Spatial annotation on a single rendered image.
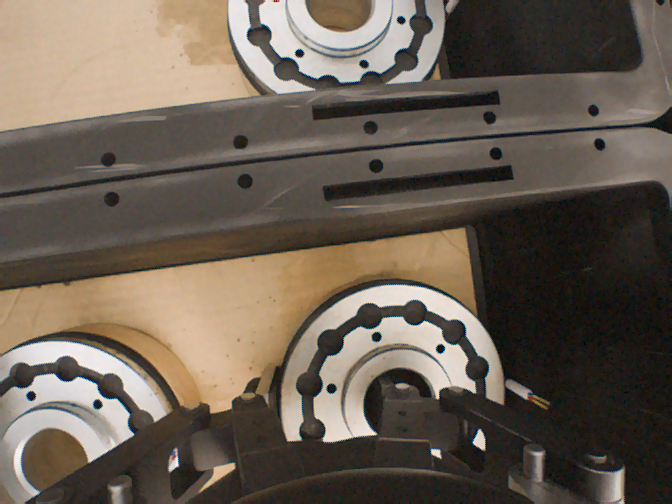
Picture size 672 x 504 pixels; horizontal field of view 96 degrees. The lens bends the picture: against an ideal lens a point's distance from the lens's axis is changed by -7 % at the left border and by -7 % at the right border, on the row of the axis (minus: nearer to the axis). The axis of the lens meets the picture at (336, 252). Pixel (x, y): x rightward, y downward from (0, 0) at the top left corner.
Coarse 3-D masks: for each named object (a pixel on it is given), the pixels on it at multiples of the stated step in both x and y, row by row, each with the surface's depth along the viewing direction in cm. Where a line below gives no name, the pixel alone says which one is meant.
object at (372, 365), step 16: (368, 352) 14; (384, 352) 14; (400, 352) 14; (416, 352) 14; (352, 368) 14; (368, 368) 13; (384, 368) 14; (400, 368) 14; (416, 368) 14; (432, 368) 14; (352, 384) 13; (368, 384) 13; (432, 384) 14; (448, 384) 14; (352, 400) 13; (352, 416) 13; (352, 432) 13; (368, 432) 13
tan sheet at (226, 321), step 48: (384, 240) 17; (432, 240) 18; (48, 288) 16; (96, 288) 16; (144, 288) 16; (192, 288) 17; (240, 288) 17; (288, 288) 17; (0, 336) 16; (192, 336) 16; (240, 336) 17; (288, 336) 17; (240, 384) 17
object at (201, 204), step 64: (640, 128) 8; (64, 192) 7; (128, 192) 7; (192, 192) 7; (256, 192) 7; (320, 192) 7; (384, 192) 9; (448, 192) 7; (512, 192) 8; (0, 256) 7; (64, 256) 7
